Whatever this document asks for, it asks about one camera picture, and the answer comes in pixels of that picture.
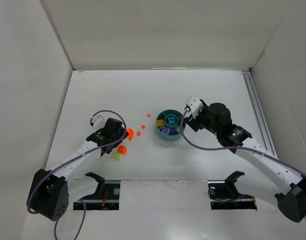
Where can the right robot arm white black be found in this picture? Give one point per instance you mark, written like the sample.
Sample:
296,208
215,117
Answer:
288,192

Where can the orange round lego upper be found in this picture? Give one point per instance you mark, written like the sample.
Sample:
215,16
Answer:
130,132

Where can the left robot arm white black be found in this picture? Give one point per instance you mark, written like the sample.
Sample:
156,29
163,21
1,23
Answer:
55,190

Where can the aluminium rail right side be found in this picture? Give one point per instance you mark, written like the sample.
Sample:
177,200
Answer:
259,115

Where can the lavender square lego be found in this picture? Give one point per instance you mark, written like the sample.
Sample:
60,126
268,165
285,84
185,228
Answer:
165,130

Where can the teal oval lego piece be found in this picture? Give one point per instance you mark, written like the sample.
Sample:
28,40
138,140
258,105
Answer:
171,120

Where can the dark purple long lego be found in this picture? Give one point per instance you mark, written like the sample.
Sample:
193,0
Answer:
173,132

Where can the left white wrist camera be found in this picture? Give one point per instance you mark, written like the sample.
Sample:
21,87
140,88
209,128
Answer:
97,121

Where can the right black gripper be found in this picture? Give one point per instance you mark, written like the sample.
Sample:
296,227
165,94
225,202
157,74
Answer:
192,122

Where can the yellow orange square lego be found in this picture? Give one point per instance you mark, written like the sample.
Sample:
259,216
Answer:
160,123

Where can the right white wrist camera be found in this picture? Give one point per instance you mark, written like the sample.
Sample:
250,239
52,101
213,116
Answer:
194,106

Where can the orange round lego lower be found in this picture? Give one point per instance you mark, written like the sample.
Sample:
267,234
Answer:
122,150

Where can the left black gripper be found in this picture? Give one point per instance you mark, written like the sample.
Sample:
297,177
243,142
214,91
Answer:
123,136

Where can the teal round divided container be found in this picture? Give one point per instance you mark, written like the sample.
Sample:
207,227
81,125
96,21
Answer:
169,113

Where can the light green lego lower left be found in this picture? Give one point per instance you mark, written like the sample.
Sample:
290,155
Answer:
116,156

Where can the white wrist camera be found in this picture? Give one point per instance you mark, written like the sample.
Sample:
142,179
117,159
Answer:
194,106
97,121

